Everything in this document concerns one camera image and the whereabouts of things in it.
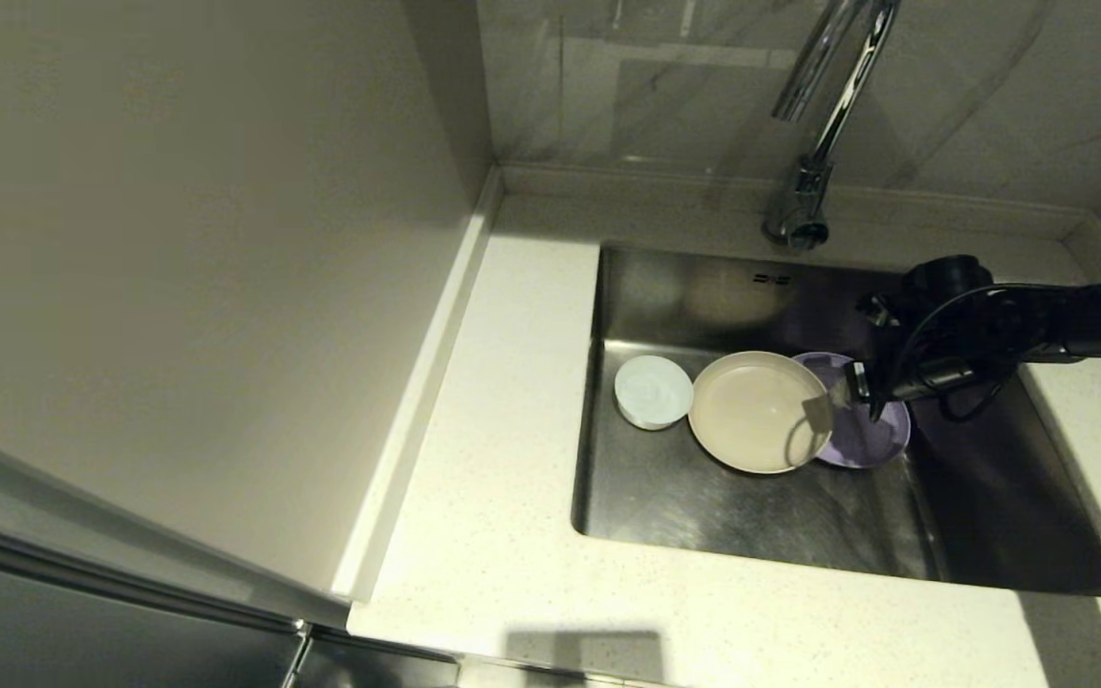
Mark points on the small white bowl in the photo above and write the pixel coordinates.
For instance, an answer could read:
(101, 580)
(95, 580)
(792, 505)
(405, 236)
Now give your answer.
(651, 392)

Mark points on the chrome kitchen faucet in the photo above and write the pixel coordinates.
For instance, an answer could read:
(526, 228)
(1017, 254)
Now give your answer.
(799, 205)

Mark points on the stainless steel sink basin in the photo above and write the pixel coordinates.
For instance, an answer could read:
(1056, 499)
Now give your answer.
(703, 506)

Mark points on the white edge trim strip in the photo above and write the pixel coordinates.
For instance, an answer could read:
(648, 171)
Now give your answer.
(417, 401)

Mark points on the beige plastic plate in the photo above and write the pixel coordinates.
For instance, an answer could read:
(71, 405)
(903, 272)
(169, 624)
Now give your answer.
(751, 411)

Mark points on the purple plastic plate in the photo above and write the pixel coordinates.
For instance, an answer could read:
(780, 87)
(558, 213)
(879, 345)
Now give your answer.
(871, 440)

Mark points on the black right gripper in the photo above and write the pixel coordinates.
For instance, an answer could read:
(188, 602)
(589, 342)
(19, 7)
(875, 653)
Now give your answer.
(961, 325)

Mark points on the metal door trim strip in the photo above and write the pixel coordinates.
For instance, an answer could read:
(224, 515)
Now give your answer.
(130, 580)

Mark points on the grey glossy cabinet door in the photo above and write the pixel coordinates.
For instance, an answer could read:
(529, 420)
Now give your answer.
(82, 640)

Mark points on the tall beige cabinet side panel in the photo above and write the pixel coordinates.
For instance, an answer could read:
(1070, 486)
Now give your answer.
(178, 287)

